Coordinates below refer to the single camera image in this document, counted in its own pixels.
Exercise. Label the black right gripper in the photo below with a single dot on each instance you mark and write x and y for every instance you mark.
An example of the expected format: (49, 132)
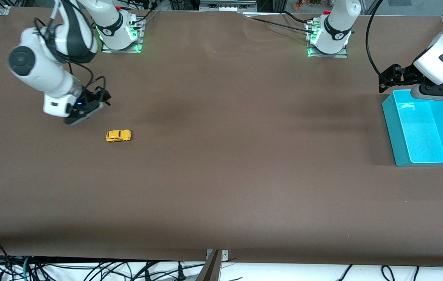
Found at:
(88, 98)

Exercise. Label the yellow beetle toy car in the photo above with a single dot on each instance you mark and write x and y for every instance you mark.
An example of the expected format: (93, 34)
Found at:
(118, 135)

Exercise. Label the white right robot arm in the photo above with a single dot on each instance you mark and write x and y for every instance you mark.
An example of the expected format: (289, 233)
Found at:
(34, 70)

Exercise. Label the teal plastic bin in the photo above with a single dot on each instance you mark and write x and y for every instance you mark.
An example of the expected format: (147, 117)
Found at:
(424, 140)

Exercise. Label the metal table edge bracket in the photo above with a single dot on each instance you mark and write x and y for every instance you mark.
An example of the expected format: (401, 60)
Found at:
(225, 255)

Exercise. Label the grey background device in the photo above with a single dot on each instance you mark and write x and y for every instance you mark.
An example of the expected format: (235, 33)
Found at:
(225, 6)

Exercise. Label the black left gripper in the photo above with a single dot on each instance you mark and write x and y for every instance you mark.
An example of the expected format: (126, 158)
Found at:
(407, 75)

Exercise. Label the dark table support beam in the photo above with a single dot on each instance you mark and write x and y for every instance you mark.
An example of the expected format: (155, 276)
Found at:
(210, 271)

